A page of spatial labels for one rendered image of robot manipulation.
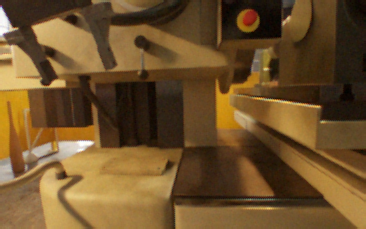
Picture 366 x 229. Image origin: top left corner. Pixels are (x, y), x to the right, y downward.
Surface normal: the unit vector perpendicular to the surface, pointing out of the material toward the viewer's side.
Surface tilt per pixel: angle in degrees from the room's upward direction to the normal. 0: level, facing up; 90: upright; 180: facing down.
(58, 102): 90
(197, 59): 90
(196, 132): 90
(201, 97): 90
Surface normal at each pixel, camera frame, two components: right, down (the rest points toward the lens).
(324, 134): -0.09, 0.13
